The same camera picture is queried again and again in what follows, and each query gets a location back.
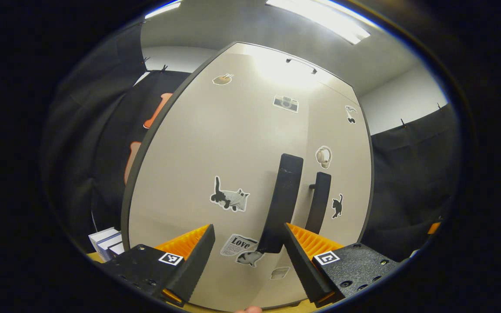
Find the white and grey cabinet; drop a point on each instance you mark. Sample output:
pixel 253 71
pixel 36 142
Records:
pixel 125 221

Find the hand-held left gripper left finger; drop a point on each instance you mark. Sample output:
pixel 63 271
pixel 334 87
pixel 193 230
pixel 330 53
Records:
pixel 194 269

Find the white cabinet door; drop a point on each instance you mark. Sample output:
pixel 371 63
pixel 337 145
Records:
pixel 215 143
pixel 350 174

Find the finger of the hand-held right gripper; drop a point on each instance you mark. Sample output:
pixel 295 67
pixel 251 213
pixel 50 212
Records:
pixel 434 228

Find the long ceiling light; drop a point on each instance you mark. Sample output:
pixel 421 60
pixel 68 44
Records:
pixel 320 17
pixel 163 8

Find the white cardboard box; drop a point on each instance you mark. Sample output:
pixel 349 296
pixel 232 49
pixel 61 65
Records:
pixel 102 237
pixel 113 250

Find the black backdrop cloth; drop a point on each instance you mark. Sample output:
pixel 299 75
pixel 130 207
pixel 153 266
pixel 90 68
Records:
pixel 81 152
pixel 411 174

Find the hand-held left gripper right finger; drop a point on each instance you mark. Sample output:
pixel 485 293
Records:
pixel 302 265

